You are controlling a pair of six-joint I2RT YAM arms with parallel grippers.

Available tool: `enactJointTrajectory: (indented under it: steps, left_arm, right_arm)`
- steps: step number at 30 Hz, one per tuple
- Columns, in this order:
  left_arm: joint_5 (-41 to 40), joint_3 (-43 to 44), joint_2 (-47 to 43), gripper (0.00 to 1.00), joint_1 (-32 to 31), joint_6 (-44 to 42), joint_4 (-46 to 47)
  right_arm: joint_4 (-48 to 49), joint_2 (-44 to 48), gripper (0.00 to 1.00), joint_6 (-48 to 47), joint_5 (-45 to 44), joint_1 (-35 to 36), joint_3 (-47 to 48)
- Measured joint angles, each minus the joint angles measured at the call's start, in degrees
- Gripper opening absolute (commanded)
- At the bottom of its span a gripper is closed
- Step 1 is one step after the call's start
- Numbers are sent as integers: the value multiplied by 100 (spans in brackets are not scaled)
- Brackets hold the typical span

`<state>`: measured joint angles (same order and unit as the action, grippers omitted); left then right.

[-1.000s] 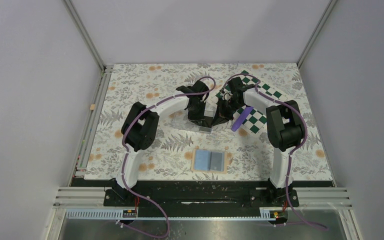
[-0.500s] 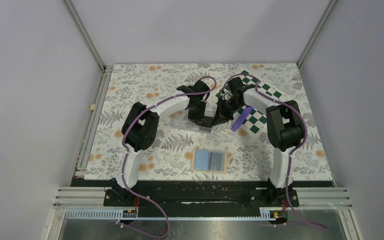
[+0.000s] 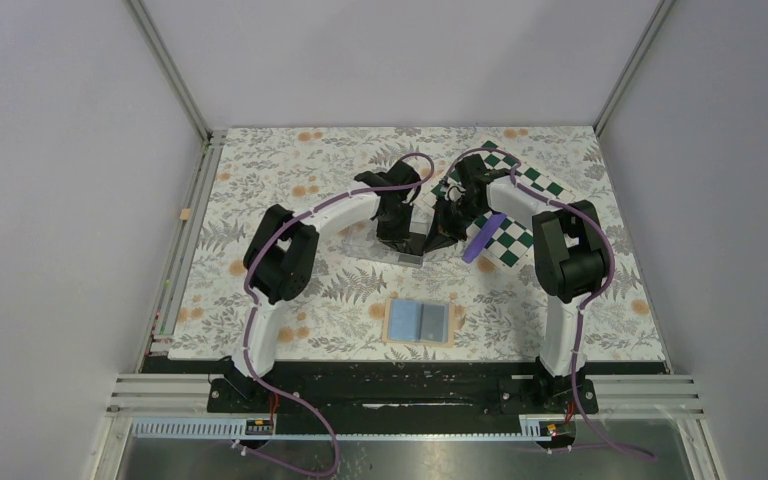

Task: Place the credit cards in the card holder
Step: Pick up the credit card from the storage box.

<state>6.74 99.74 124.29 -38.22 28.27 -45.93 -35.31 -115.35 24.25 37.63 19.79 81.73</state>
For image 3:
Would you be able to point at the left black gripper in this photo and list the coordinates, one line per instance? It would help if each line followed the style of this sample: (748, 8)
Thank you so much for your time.
(402, 235)

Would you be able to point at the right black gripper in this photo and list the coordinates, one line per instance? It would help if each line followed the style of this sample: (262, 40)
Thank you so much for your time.
(442, 231)

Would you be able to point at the purple marker pen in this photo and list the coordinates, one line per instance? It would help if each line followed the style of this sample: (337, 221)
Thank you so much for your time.
(484, 235)

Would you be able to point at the tan leather card holder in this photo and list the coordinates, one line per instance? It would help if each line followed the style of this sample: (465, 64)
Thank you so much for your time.
(451, 331)

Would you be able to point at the blue credit card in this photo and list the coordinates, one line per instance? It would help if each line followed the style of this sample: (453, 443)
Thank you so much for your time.
(404, 320)

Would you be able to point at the clear plastic box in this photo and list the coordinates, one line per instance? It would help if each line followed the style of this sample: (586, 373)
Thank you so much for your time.
(360, 242)

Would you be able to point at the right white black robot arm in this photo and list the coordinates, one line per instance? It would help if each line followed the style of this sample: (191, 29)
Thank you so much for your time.
(573, 259)

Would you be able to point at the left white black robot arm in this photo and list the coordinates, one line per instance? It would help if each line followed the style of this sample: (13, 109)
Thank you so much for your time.
(280, 258)

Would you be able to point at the floral patterned table mat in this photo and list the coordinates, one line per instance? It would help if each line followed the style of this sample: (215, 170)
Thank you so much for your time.
(500, 314)

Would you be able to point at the green white checkered board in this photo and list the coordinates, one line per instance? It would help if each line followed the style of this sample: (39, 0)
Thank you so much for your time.
(487, 180)

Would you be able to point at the aluminium frame rail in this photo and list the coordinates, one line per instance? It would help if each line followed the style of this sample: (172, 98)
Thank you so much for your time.
(160, 394)

